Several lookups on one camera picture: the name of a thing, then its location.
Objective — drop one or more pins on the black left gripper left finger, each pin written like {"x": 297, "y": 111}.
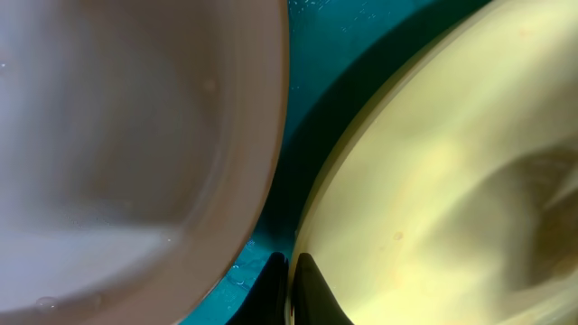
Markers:
{"x": 265, "y": 301}

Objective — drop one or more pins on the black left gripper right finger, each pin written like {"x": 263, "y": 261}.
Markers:
{"x": 312, "y": 300}

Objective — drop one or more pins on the yellow plate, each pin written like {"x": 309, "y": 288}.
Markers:
{"x": 452, "y": 196}

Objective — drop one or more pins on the blue plastic tray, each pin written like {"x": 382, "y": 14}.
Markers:
{"x": 341, "y": 52}

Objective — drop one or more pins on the white plate near left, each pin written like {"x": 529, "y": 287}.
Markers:
{"x": 139, "y": 140}

